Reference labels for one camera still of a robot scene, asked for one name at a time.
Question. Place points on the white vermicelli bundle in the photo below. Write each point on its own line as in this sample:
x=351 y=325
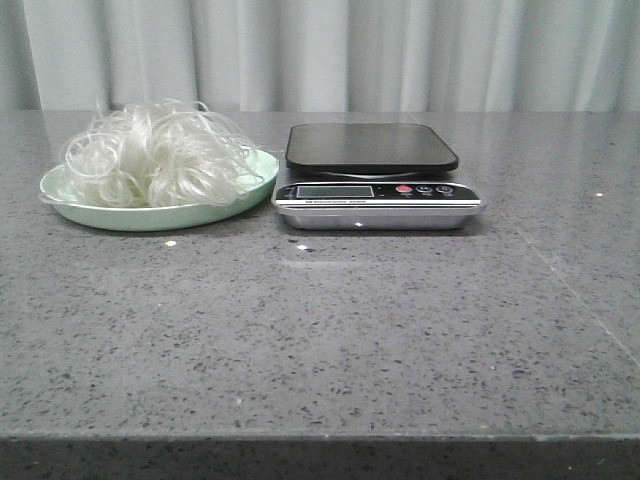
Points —
x=158 y=154

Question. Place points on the silver black kitchen scale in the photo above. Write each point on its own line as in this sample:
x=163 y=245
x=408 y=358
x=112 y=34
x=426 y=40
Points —
x=371 y=176

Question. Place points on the light green plastic plate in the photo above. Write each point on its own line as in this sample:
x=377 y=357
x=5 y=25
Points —
x=55 y=189

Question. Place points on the white pleated curtain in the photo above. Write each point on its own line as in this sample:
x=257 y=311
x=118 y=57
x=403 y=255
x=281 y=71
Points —
x=406 y=56

